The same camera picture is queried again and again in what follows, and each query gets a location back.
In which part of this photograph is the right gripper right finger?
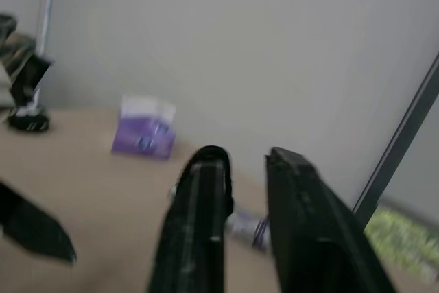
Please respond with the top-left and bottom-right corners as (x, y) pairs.
(265, 145), (399, 293)

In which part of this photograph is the dark window frame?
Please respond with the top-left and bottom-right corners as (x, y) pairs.
(352, 51), (439, 227)

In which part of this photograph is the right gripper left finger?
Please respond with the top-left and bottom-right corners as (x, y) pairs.
(147, 145), (235, 293)

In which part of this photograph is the thin grey upright pole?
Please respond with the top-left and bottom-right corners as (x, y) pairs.
(33, 0), (58, 108)

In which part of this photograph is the silver purple folded umbrella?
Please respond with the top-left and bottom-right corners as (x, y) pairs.
(224, 207), (272, 253)

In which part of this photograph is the purple tissue box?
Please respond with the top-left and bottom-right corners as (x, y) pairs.
(110, 95), (177, 161)

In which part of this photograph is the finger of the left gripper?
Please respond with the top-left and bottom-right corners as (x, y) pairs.
(0, 182), (78, 266)

